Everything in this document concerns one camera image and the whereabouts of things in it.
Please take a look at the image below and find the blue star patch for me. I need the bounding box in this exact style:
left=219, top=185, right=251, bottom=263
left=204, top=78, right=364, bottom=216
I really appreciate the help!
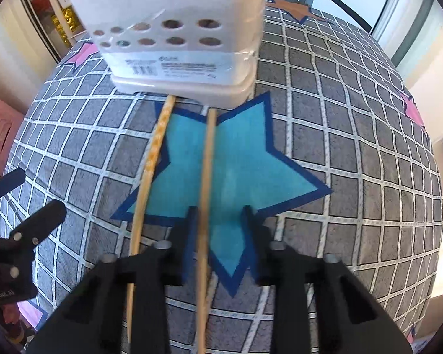
left=110, top=91, right=333, bottom=297

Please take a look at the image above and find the pink star left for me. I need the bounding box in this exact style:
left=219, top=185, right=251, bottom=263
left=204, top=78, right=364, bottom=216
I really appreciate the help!
left=64, top=42, right=98, bottom=71

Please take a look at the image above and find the pink star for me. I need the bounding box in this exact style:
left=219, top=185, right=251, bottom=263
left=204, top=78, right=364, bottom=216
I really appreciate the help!
left=398, top=92, right=426, bottom=131
left=64, top=42, right=98, bottom=71

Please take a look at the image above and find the plain bamboo chopstick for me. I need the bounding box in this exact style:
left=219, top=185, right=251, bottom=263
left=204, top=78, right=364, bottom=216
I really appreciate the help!
left=196, top=108, right=217, bottom=354

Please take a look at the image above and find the grey checked tablecloth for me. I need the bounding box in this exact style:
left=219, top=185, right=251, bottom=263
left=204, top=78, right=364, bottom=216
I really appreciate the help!
left=0, top=9, right=443, bottom=332

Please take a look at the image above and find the white plastic utensil caddy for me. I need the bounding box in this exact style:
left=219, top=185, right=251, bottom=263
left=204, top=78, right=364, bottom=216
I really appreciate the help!
left=70, top=0, right=266, bottom=109

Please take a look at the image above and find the orange patterned chopstick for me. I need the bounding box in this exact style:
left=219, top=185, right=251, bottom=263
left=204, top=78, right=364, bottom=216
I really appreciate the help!
left=126, top=95, right=177, bottom=344

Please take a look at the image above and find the pink star right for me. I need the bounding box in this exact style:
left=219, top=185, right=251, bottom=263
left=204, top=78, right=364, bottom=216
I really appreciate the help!
left=398, top=92, right=426, bottom=131

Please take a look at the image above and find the orange star patch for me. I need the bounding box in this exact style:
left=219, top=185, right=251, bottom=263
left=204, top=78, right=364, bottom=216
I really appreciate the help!
left=266, top=0, right=326, bottom=24

